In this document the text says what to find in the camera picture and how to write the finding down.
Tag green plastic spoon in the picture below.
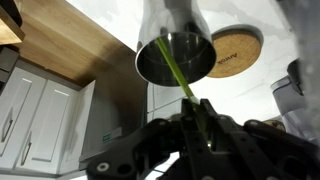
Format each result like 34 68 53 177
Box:
156 38 206 132

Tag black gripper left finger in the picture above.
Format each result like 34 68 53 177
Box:
181 99 218 180

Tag white lower cabinet doors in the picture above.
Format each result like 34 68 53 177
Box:
0 68 95 175

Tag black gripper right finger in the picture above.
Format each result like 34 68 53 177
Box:
200 99 277 180

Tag brown cork lid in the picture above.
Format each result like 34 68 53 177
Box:
208 29 263 78

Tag silver metal cup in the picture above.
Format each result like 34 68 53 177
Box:
135 0 216 87

